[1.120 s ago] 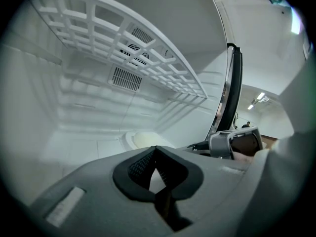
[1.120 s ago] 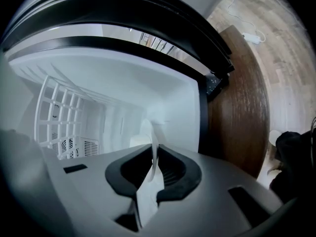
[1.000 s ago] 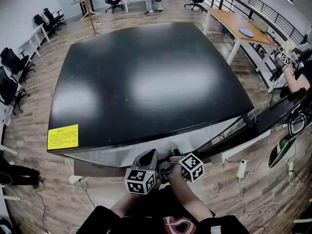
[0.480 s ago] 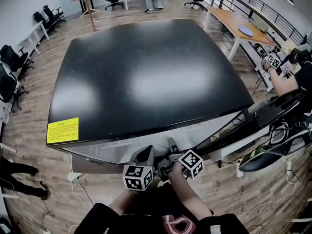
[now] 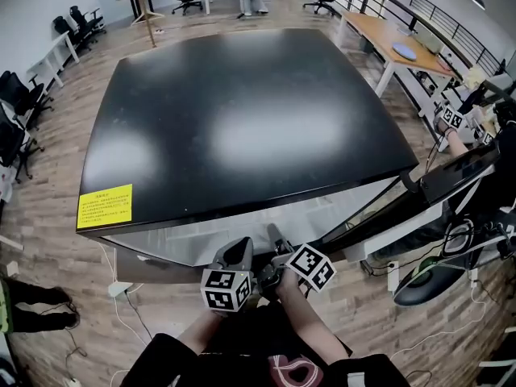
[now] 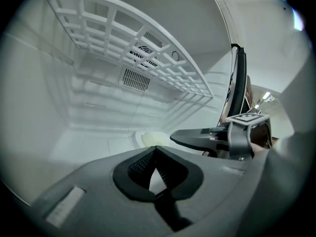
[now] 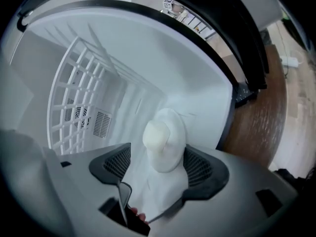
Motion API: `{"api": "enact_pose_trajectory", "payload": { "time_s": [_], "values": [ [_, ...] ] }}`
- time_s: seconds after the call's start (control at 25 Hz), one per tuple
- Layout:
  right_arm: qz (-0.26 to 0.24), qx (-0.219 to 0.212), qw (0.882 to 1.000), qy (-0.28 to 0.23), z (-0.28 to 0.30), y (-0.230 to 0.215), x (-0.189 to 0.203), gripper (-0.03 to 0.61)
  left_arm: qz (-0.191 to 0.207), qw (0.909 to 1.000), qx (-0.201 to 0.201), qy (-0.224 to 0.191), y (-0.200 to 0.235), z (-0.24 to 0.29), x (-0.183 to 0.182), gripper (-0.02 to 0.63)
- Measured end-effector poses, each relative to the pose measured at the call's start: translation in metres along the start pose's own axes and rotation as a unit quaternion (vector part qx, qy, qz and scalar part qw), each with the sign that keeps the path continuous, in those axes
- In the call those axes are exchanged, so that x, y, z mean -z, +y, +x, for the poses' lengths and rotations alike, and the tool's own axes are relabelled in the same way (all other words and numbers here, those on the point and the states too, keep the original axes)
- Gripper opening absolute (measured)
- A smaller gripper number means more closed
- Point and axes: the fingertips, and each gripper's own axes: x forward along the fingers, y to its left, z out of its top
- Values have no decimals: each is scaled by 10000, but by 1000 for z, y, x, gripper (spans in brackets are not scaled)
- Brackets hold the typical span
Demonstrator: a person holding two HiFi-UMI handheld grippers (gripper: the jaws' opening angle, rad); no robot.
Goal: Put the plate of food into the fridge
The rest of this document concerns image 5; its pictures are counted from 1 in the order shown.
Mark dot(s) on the large wooden desk white legs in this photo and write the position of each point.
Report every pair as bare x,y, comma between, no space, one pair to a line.
375,30

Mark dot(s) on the pale grey box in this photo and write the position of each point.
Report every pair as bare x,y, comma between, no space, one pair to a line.
431,43

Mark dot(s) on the black white-trimmed office chair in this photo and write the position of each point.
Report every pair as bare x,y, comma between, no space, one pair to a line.
427,284

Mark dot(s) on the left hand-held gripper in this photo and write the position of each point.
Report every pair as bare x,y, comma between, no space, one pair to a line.
219,290

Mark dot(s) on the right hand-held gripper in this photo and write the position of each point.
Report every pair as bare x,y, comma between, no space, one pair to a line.
312,264

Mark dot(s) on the black mini fridge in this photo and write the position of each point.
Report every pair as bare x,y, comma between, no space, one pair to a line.
242,115

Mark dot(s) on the long white desk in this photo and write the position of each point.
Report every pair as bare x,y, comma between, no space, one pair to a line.
50,55

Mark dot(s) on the blue round plate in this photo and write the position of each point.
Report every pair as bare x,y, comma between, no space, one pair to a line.
404,51

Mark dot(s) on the small white floor box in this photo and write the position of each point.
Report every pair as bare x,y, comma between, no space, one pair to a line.
12,268

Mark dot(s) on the white red-printed sheet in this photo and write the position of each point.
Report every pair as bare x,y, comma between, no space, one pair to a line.
5,181

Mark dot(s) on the person's black shirt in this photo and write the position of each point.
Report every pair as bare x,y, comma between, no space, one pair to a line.
242,353

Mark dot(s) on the person's right forearm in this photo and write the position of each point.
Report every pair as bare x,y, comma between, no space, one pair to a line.
310,321

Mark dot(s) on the person's left forearm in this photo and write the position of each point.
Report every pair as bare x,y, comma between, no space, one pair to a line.
201,333

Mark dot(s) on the white desk frame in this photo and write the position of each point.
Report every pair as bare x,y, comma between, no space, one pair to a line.
498,363

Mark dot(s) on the white table frame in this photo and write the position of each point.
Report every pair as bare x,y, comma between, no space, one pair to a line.
10,241

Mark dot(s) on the white power strip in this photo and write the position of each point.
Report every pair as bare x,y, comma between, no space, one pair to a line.
120,288
393,276
71,382
473,278

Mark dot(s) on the black metal railing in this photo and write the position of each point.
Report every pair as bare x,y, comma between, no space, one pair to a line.
443,18

